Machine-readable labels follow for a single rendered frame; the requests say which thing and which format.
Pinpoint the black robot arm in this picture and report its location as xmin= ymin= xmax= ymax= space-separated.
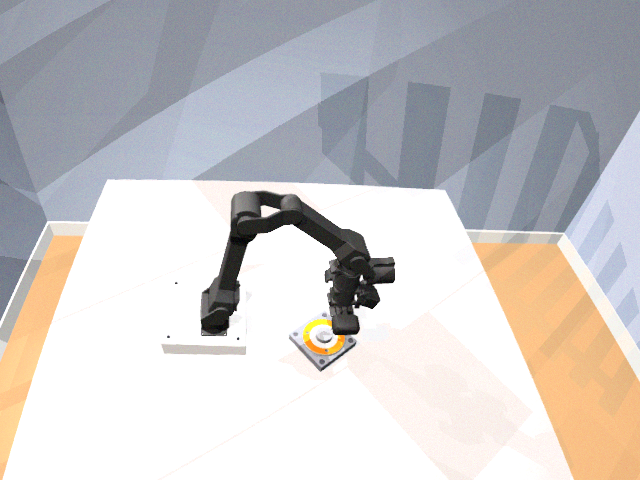
xmin=200 ymin=190 xmax=396 ymax=337

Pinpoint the orange round plate with tab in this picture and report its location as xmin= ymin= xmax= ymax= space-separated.
xmin=302 ymin=319 xmax=345 ymax=356

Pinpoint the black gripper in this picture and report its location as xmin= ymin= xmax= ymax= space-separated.
xmin=324 ymin=268 xmax=360 ymax=335

